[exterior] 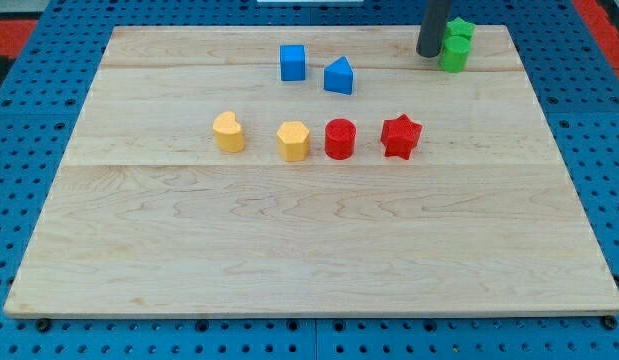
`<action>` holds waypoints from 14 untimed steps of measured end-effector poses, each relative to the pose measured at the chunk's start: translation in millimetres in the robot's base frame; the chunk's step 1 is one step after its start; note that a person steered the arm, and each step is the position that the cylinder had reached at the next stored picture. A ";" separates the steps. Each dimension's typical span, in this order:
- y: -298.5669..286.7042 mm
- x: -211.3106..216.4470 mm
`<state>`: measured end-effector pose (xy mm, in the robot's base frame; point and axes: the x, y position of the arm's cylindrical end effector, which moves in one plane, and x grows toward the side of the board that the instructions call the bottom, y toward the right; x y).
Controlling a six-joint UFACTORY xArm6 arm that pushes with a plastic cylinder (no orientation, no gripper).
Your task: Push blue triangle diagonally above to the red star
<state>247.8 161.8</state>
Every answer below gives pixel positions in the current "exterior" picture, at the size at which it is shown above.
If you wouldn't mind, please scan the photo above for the red star block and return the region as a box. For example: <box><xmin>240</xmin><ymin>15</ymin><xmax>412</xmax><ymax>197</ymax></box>
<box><xmin>380</xmin><ymin>114</ymin><xmax>423</xmax><ymax>160</ymax></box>

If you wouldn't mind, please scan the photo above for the blue triangle block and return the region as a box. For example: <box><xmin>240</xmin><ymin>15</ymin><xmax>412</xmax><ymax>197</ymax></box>
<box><xmin>323</xmin><ymin>56</ymin><xmax>354</xmax><ymax>95</ymax></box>

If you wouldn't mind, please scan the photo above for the green star block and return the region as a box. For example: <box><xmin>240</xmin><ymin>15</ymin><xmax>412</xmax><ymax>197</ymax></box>
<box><xmin>443</xmin><ymin>16</ymin><xmax>476</xmax><ymax>41</ymax></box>

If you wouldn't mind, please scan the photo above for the yellow hexagon block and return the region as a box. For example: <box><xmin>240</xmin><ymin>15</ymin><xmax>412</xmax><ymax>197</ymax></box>
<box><xmin>276</xmin><ymin>121</ymin><xmax>310</xmax><ymax>162</ymax></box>

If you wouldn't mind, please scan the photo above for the red cylinder block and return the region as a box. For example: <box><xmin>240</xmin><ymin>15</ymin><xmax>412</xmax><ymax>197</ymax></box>
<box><xmin>324</xmin><ymin>118</ymin><xmax>357</xmax><ymax>160</ymax></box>

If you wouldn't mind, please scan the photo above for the light wooden board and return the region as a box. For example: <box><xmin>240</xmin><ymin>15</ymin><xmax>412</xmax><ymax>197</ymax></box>
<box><xmin>4</xmin><ymin>25</ymin><xmax>619</xmax><ymax>319</ymax></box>

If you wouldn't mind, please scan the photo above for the yellow heart block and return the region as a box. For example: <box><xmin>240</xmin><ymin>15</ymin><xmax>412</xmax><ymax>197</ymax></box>
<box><xmin>212</xmin><ymin>111</ymin><xmax>245</xmax><ymax>153</ymax></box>

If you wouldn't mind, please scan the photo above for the blue cube block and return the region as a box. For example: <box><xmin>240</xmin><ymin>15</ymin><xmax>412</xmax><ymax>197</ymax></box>
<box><xmin>279</xmin><ymin>44</ymin><xmax>306</xmax><ymax>81</ymax></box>

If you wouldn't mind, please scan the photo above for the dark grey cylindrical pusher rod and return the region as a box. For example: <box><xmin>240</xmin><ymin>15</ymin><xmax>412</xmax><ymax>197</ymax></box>
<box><xmin>416</xmin><ymin>0</ymin><xmax>453</xmax><ymax>58</ymax></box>

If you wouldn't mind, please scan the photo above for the green cylinder block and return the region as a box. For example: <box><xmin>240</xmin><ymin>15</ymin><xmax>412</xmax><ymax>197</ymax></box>
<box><xmin>439</xmin><ymin>36</ymin><xmax>472</xmax><ymax>73</ymax></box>

